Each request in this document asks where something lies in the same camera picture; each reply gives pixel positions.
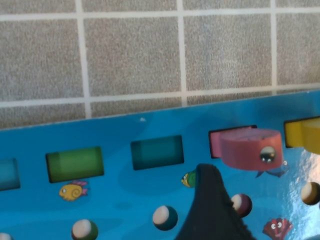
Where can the pink wooden fish piece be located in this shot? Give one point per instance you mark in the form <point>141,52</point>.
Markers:
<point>245,152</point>

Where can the yellow wooden fish piece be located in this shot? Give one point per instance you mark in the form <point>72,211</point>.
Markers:
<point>305,135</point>

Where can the colourful wooden puzzle board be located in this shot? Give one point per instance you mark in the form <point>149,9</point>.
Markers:
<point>112,140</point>

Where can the grey checked tablecloth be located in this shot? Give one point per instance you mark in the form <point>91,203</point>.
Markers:
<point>132,55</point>

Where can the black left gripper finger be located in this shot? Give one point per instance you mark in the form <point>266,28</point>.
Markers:
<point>210,212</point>

